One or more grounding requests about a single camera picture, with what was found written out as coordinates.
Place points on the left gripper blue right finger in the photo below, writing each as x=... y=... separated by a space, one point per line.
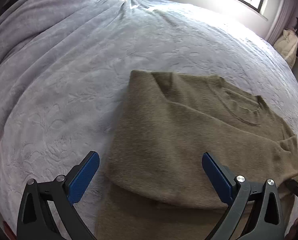
x=265 y=220

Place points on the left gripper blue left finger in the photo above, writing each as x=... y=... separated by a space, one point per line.
x=35 y=219

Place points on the brown knit sweater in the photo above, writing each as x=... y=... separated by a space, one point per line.
x=158 y=188

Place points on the person's right hand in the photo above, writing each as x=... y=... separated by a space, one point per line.
x=292 y=232

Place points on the beige hanging coat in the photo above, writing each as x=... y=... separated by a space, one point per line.
x=287 y=45

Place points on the lavender embossed bed blanket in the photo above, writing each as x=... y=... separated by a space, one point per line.
x=65 y=67

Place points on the grey striped curtain right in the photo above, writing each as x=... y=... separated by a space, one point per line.
x=283 y=14

